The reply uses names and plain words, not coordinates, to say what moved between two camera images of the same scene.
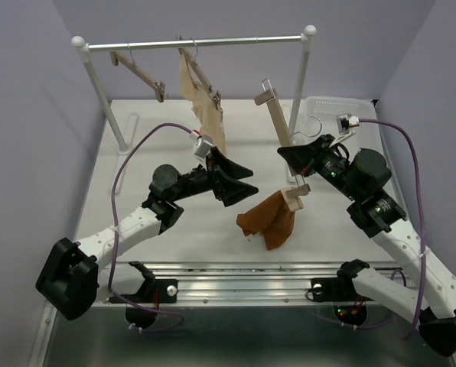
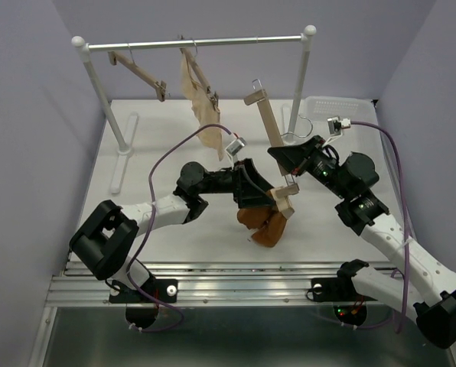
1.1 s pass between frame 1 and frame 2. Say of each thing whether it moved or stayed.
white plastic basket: stayed
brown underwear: moved
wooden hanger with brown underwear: moved
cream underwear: stayed
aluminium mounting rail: stayed
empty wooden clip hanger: stayed
